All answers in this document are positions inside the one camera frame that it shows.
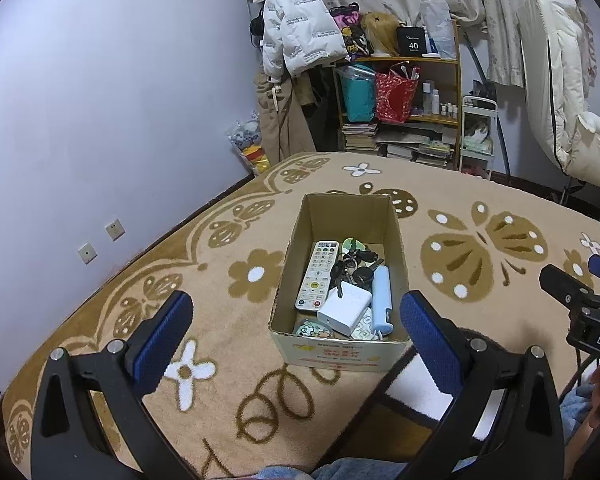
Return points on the large white charger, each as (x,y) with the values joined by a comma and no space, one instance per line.
(345,307)

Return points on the yellow wig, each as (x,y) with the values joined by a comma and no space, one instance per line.
(380,32)

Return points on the wall socket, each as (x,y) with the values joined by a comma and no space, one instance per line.
(115,230)
(87,253)

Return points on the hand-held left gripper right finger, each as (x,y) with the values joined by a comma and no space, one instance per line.
(430,345)

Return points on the dark hanging coat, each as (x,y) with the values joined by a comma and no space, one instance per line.
(320,90)

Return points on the row of small bottles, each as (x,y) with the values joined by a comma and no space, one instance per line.
(450,109)

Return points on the cardboard box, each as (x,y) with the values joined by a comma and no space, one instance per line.
(340,355)

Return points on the teal bag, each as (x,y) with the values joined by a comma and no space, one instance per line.
(357,92)

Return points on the wooden bookshelf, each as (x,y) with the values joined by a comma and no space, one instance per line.
(405,60)

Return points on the black box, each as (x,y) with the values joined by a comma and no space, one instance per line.
(412,40)

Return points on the cream folded quilt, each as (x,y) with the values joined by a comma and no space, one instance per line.
(550,70)

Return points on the clear plastic bag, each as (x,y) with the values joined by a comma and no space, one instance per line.
(437,25)

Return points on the person's right forearm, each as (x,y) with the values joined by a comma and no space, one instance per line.
(582,430)

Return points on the red gift bag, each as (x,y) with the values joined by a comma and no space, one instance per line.
(395,95)

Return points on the black pink patterned bag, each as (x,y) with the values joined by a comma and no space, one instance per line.
(345,17)

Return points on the white puffer jacket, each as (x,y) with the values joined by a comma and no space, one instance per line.
(295,15)

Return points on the beige lace curtain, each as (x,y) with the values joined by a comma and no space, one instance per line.
(505,45)

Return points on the bag of plush toys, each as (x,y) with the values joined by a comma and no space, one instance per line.
(250,142)

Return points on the white metal cart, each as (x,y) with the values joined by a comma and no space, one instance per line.
(480,99)

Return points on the green patterned round case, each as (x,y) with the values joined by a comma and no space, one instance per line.
(312,330)

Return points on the light blue power bank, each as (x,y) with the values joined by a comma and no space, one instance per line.
(382,300)

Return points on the small white remote control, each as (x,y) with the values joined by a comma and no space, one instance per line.
(365,327)

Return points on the bunch of keys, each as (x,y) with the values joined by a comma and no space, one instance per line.
(347,265)

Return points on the stack of books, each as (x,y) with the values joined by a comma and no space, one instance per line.
(360,135)
(417,147)

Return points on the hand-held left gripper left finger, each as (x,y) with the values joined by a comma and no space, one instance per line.
(162,345)

